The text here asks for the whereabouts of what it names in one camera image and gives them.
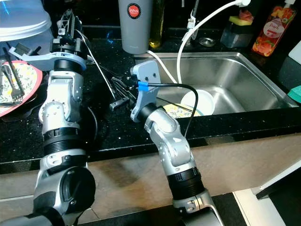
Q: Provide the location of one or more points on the metal faucet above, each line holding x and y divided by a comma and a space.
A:
193, 19

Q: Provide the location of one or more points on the grey tumbler with red label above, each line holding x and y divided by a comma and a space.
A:
135, 28

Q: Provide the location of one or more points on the yellow oil bottle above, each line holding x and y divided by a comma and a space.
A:
157, 26

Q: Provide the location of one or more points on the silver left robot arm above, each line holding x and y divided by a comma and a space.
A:
66, 117

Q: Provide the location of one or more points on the black chopstick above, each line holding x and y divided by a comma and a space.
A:
121, 88
122, 82

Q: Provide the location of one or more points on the peach dish soap bottle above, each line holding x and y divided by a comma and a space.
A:
273, 33

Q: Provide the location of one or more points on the teal sponge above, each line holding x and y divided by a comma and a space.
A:
295, 94

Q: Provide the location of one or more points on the yellow sponge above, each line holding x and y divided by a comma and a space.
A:
236, 20

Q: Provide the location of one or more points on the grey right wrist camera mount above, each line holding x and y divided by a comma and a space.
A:
146, 77

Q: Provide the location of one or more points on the stainless steel sink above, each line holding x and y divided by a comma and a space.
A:
244, 80

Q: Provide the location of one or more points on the pink rimmed lemon plate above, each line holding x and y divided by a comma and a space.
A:
30, 77

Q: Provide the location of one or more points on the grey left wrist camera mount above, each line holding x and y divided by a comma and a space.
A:
47, 61

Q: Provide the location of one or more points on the black sponge holder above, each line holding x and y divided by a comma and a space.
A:
237, 35

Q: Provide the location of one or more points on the thin silver metal spoon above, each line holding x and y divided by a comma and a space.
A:
99, 66

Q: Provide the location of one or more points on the round metal sink fitting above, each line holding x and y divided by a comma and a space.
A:
207, 42

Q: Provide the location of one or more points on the beige cabinet front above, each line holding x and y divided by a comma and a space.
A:
122, 179

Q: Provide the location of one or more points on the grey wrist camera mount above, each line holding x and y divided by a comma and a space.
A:
146, 77
47, 61

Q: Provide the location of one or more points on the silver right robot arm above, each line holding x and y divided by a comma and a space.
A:
174, 146

